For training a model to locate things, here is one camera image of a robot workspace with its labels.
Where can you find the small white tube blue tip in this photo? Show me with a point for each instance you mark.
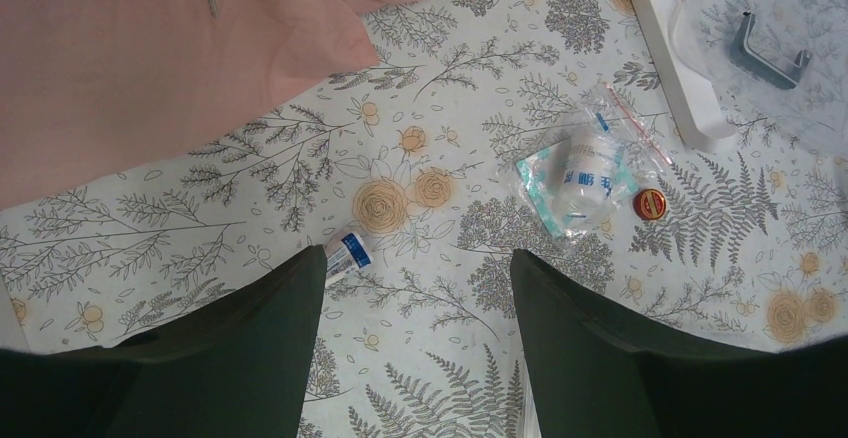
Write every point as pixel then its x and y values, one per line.
pixel 345 254

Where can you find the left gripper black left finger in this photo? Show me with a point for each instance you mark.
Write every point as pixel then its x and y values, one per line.
pixel 237 367

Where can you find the small white vial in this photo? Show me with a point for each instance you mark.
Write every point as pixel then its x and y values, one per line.
pixel 586 186

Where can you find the floral table mat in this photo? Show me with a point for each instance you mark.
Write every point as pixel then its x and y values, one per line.
pixel 416 155

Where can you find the pink fabric shorts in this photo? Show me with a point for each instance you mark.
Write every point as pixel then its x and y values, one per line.
pixel 94 87

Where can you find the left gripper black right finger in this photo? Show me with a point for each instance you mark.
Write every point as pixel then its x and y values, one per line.
pixel 600 369

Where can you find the clear box lid black handle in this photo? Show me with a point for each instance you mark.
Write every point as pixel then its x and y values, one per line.
pixel 781 59

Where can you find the metal clothes rack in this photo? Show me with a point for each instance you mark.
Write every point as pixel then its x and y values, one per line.
pixel 689 92

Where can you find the small brown cap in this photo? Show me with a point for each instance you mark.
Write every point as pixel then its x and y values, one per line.
pixel 650 204

